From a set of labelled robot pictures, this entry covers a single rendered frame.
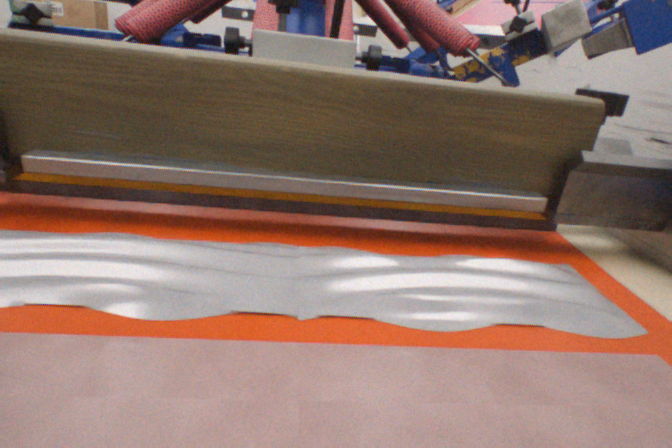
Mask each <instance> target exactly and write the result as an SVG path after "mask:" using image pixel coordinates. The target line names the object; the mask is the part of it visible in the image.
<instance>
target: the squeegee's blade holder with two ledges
mask: <svg viewBox="0 0 672 448"><path fill-rule="evenodd" d="M21 161H22V167H23V171H24V172H27V173H39V174H52V175H65V176H78V177H90V178H103V179H116V180H129V181H141V182H154V183H167V184H180V185H192V186H205V187H218V188H231V189H243V190H256V191H269V192H282V193H294V194H307V195H320V196H333V197H345V198H358V199H371V200H384V201H396V202H409V203H422V204H435V205H447V206H460V207H473V208H486V209H498V210H511V211H524V212H537V213H542V212H544V210H545V207H546V204H547V201H548V200H547V198H546V197H544V196H543V195H541V194H540V193H538V192H529V191H517V190H505V189H493V188H482V187H470V186H458V185H446V184H434V183H423V182H411V181H399V180H387V179H376V178H364V177H352V176H340V175H328V174H317V173H305V172H293V171H281V170H270V169H258V168H246V167H234V166H222V165H211V164H199V163H187V162H175V161H164V160H152V159H140V158H128V157H116V156H105V155H93V154H81V153H69V152H58V151H46V150H32V151H29V152H27V153H25V154H22V155H21Z"/></svg>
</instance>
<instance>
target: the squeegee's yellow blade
mask: <svg viewBox="0 0 672 448"><path fill-rule="evenodd" d="M13 179H15V180H29V181H42V182H55V183H68V184H81V185H94V186H107V187H120V188H134V189H147V190H160V191H173V192H186V193H199V194H212V195H225V196H238V197H252V198H265V199H278V200H291V201H304V202H317V203H330V204H343V205H356V206H370V207H383V208H396V209H409V210H422V211H435V212H448V213H461V214H474V215H488V216H501V217H514V218H527V219H540V220H547V219H546V218H544V217H543V216H542V215H540V214H539V213H537V212H524V211H511V210H498V209H486V208H473V207H460V206H447V205H435V204H422V203H409V202H396V201H384V200H371V199H358V198H345V197H333V196H320V195H307V194H294V193H282V192H269V191H256V190H243V189H231V188H218V187H205V186H192V185H180V184H167V183H154V182H141V181H129V180H116V179H103V178H90V177H78V176H65V175H52V174H39V173H27V172H24V173H23V174H21V175H19V176H17V177H15V178H13Z"/></svg>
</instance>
